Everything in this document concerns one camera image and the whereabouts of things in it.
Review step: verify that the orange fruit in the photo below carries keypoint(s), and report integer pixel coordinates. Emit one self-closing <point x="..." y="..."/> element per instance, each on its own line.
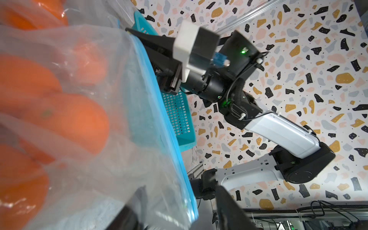
<point x="74" y="117"/>
<point x="24" y="187"/>
<point x="25" y="76"/>
<point x="33" y="15"/>

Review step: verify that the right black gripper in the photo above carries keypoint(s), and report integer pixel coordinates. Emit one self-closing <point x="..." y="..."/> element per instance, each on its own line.
<point x="169" y="76"/>

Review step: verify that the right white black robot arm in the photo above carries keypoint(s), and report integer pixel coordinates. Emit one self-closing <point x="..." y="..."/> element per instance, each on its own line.
<point x="299" y="156"/>

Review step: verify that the aluminium front rail frame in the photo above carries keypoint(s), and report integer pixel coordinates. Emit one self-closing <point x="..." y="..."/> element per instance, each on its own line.
<point x="319" y="215"/>

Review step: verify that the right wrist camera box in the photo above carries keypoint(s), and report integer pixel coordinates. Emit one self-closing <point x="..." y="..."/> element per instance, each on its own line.
<point x="194" y="47"/>

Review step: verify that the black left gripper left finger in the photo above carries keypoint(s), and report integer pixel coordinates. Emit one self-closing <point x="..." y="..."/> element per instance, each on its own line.
<point x="130" y="217"/>

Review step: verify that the clear zip-top plastic bag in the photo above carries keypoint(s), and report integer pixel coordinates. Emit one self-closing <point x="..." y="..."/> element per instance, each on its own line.
<point x="96" y="57"/>

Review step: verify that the teal plastic mesh basket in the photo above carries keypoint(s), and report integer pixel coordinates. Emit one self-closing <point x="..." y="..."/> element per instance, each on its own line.
<point x="176" y="106"/>

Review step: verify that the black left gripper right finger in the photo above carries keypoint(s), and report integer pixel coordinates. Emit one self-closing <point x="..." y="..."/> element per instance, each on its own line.
<point x="230" y="215"/>

